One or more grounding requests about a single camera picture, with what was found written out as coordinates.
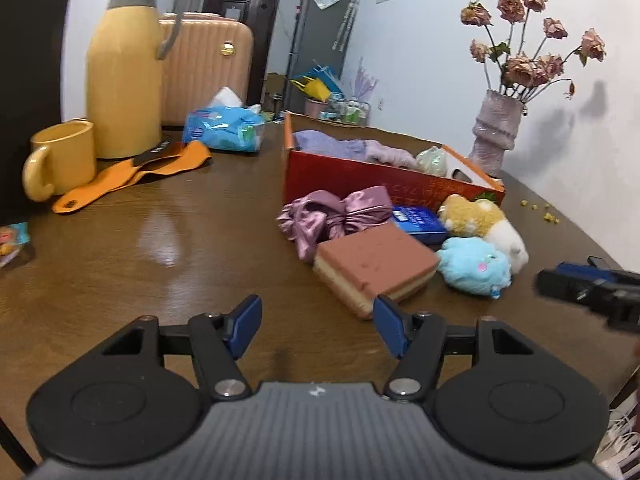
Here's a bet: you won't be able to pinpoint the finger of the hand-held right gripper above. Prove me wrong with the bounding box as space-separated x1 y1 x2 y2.
536 269 598 306
556 261 626 282

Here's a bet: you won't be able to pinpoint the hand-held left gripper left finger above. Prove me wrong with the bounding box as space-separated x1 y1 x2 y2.
102 294 263 402

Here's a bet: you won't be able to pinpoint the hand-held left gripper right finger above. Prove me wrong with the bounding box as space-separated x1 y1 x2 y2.
372 295 538 402

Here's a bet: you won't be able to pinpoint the pink layered sponge block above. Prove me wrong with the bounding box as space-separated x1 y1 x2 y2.
313 223 441 321

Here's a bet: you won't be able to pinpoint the light blue plush toy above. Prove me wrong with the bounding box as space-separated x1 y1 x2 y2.
436 236 513 300

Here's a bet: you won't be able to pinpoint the small blue tissue packet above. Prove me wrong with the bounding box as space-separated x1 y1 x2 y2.
390 205 448 246

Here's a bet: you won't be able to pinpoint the yellow and white plush toy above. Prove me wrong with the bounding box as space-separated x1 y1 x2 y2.
437 194 530 275

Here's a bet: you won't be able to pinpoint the purple satin scrunchie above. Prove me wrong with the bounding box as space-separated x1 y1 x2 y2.
277 186 394 262

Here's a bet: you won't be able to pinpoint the red cardboard box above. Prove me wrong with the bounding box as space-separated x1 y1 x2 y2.
282 112 507 208

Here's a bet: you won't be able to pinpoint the light purple fluffy towel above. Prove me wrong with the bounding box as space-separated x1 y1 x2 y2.
364 140 420 170

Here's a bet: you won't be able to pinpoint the clear plastic bag item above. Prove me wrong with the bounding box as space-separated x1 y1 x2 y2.
417 146 448 177

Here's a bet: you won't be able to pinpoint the lavender knit cloth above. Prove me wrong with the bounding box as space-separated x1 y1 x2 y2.
292 130 368 161

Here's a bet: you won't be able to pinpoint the blue soft tissue pack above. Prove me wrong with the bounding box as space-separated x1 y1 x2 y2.
182 86 266 153

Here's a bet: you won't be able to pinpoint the scattered yellow crumbs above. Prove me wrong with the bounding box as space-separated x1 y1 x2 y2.
520 201 561 224

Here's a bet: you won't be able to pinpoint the pink textured vase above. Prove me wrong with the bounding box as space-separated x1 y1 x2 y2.
467 89 528 178

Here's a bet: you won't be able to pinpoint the dried pink roses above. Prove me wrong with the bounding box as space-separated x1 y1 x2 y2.
460 0 607 103

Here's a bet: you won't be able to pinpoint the yellow mug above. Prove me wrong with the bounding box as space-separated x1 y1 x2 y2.
22 119 97 202

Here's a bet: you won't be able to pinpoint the clear snack packet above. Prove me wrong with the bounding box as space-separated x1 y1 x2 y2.
0 221 35 271

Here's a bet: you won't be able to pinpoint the purple decorative flowers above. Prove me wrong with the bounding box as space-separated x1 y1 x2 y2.
350 57 381 103

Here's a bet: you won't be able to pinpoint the blue and yellow bag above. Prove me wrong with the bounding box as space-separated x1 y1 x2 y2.
290 62 346 103

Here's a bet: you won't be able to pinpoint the pink suitcase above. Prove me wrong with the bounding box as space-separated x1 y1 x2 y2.
159 12 255 127

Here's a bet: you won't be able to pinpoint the yellow thermos jug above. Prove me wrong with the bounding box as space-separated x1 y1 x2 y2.
86 0 183 160

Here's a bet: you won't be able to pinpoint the grey refrigerator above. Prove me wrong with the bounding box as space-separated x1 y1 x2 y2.
285 0 361 116

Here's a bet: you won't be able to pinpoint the dark entrance door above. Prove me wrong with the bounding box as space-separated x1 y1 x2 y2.
202 0 282 106

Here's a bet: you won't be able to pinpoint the hanging folded umbrella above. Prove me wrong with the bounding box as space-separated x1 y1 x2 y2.
332 0 360 51

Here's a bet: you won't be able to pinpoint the black paper bag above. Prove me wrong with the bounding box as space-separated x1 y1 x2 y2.
0 0 76 226

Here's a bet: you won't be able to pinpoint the white cables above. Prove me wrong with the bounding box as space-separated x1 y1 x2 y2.
595 405 640 480

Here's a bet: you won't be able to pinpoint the orange and black strap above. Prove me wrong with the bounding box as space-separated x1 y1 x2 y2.
52 140 212 214

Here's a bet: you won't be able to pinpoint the wire basket with bottles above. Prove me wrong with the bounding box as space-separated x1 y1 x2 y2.
320 99 371 127

